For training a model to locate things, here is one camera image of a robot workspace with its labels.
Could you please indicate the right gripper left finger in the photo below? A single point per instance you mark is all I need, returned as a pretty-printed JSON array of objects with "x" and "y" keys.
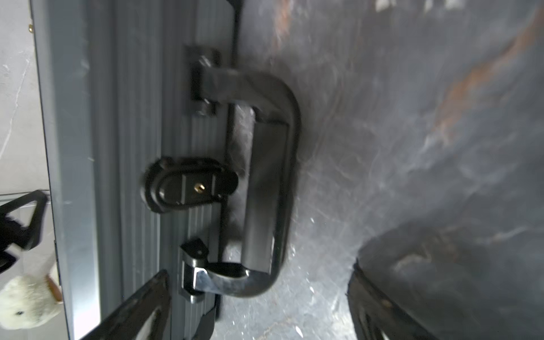
[{"x": 143, "y": 316}]

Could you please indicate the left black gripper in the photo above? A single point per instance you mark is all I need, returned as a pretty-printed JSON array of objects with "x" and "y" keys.
[{"x": 15, "y": 233}]

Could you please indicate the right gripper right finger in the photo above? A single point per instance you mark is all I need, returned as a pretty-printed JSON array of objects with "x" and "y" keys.
[{"x": 375, "y": 315}]

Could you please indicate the grey poker set case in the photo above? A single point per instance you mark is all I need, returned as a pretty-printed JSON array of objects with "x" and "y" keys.
[{"x": 161, "y": 156}]

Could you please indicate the white plush dog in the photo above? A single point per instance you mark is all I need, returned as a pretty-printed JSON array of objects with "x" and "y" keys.
[{"x": 31, "y": 301}]

